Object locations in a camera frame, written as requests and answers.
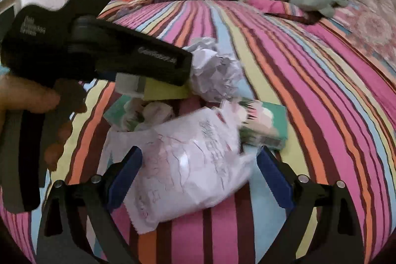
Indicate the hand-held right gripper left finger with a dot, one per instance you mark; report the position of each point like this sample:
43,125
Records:
123,179

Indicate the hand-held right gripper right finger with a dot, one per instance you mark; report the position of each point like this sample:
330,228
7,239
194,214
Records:
275,182

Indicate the pink green box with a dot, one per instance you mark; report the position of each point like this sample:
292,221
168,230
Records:
266,124

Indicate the white paper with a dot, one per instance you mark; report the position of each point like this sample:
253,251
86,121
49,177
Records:
185,165

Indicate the teal green packet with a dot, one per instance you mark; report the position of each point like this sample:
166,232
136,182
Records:
114,115

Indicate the white paper ball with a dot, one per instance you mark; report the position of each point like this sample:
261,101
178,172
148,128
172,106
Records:
154,112
213,72

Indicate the small grey green box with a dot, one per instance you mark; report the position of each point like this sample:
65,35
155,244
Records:
164,90

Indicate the person's left hand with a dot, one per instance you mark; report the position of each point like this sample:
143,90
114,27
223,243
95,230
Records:
27,97

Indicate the striped bed sheet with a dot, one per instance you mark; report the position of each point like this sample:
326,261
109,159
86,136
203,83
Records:
309,128

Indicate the striped pink pillow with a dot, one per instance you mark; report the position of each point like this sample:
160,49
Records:
272,5

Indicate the floral pink pillow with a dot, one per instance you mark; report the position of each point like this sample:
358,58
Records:
371,29

